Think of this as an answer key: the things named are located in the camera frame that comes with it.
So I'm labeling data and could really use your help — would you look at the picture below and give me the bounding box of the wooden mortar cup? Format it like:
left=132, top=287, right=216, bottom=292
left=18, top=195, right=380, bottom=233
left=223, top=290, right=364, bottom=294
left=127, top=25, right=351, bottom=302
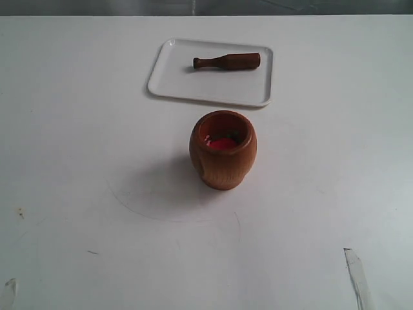
left=189, top=110, right=257, bottom=191

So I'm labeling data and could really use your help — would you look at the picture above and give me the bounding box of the red object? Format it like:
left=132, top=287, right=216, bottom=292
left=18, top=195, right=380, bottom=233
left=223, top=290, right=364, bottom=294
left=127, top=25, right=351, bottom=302
left=207, top=138, right=237, bottom=150

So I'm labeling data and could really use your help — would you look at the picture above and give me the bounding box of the white rectangular plastic tray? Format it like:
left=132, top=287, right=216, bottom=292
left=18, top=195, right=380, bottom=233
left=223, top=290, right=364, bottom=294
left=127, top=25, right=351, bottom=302
left=147, top=38, right=274, bottom=108

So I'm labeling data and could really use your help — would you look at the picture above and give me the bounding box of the clear tape piece left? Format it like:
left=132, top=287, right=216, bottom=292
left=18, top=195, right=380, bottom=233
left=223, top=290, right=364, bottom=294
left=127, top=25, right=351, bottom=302
left=1, top=278, right=17, bottom=309

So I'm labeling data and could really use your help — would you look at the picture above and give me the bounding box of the brown wooden pestle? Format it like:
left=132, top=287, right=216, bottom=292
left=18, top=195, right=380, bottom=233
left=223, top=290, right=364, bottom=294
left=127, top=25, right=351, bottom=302
left=193, top=53, right=261, bottom=70

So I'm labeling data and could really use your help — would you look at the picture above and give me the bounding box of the clear tape strip right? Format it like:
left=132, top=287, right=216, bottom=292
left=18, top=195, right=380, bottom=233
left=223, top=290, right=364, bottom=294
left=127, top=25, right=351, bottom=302
left=343, top=248, right=370, bottom=309

